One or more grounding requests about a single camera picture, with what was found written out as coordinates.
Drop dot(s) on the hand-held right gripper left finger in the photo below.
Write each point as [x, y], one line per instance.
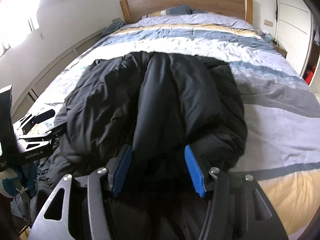
[122, 170]

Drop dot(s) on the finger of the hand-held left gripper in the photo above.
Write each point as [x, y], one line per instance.
[42, 116]
[56, 131]

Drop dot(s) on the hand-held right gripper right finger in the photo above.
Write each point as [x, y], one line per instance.
[195, 171]

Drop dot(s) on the black puffer jacket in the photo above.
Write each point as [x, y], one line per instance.
[155, 100]

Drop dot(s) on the bed with striped duvet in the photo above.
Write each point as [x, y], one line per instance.
[275, 110]

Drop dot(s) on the bright window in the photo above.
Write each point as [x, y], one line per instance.
[17, 12]

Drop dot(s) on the blue cloth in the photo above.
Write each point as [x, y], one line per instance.
[113, 30]

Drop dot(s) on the wooden nightstand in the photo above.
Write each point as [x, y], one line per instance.
[280, 48]

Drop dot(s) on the red bag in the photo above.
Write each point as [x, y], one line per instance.
[310, 75]

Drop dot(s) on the bottles on nightstand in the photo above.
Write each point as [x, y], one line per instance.
[266, 36]

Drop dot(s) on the striped pillow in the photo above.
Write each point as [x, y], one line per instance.
[175, 11]

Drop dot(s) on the wooden headboard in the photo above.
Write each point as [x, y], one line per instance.
[185, 1]

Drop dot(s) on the white wardrobe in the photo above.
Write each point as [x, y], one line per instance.
[292, 12]

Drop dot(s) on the low white wall cabinet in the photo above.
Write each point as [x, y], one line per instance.
[50, 62]

